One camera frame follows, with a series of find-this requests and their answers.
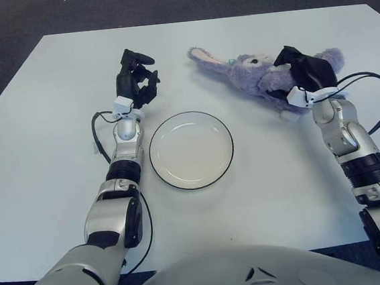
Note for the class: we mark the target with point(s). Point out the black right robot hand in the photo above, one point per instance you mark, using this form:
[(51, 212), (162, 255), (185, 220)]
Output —
[(314, 73)]

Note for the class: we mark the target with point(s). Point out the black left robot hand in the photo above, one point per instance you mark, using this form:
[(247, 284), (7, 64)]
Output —
[(127, 84)]

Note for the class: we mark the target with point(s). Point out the purple plush bunny doll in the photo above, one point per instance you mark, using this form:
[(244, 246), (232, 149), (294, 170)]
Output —
[(244, 73)]

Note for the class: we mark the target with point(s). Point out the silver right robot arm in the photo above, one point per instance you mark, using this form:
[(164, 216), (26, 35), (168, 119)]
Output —
[(344, 134)]

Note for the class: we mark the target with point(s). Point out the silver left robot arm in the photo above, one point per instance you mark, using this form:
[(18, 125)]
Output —
[(127, 155)]

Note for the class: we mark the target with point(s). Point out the white plate black rim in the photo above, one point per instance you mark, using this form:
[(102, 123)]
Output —
[(191, 152)]

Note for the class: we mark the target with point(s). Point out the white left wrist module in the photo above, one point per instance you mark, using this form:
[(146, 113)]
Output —
[(122, 105)]

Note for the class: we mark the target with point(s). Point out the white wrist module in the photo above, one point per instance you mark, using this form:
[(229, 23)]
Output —
[(122, 105), (297, 98)]

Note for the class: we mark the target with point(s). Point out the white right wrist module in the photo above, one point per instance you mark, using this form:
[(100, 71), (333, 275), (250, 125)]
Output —
[(297, 98)]

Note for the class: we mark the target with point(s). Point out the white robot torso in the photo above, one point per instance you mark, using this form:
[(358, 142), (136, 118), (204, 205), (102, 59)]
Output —
[(223, 274)]

